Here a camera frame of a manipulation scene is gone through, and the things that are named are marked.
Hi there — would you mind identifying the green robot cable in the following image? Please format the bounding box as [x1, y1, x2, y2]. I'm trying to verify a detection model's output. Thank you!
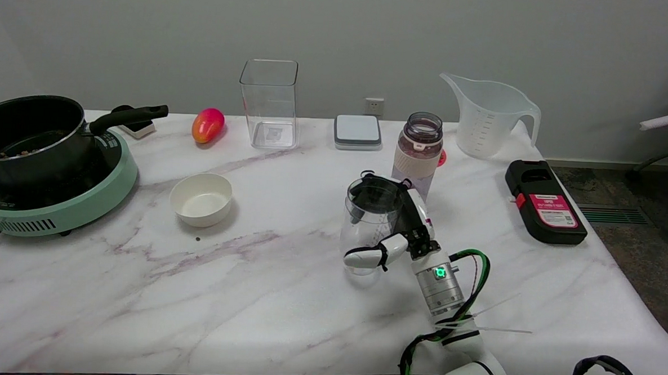
[398, 245, 492, 375]

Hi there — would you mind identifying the white round bowl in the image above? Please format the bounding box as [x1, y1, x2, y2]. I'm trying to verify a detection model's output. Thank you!
[168, 171, 234, 229]

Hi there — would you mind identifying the clear square storage container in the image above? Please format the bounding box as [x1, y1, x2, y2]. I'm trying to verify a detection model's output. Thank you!
[237, 59, 302, 151]

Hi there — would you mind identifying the green induction cooker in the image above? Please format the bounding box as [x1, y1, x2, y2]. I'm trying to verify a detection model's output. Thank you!
[0, 123, 141, 242]

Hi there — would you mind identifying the black box with red label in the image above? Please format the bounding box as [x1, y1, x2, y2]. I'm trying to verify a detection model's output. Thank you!
[502, 158, 591, 246]

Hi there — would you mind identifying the clear bottle with purple pieces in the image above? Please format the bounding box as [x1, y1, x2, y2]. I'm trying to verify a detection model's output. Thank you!
[390, 111, 445, 204]

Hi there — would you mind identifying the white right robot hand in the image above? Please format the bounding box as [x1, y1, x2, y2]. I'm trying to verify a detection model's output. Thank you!
[343, 169, 444, 273]

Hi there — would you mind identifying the small black white device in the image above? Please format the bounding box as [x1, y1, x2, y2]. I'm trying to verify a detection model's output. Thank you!
[111, 105, 158, 141]

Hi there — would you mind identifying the large translucent measuring jug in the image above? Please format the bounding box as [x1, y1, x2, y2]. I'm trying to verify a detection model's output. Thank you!
[436, 73, 544, 162]

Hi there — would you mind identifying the white grey square lid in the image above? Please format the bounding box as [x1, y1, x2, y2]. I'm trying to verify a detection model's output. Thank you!
[333, 114, 384, 152]

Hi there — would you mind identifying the red orange mango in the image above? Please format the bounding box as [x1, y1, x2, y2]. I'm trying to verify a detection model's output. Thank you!
[191, 107, 226, 145]

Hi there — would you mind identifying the black saucepan with handle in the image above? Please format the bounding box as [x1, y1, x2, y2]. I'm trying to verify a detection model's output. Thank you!
[0, 93, 170, 197]

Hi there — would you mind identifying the floor vent grille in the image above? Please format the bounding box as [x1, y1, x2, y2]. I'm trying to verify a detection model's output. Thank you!
[577, 203, 653, 227]

